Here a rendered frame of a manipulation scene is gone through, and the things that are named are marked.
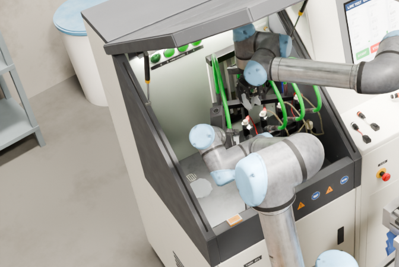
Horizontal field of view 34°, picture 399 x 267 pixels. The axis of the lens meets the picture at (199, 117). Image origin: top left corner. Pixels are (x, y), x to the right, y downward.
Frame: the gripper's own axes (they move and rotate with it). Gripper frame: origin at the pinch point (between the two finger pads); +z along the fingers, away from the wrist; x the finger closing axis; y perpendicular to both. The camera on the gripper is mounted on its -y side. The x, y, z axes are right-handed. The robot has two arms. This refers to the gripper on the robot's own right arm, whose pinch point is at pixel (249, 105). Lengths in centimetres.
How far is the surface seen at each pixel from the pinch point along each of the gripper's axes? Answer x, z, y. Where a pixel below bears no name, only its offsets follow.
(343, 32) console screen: 50, -6, -8
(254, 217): -14.9, 30.9, 21.7
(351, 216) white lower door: 30, 62, 22
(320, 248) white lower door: 14, 71, 22
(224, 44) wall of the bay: 9.7, -5.8, -32.3
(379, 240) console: 47, 89, 22
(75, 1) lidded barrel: 3, 60, -230
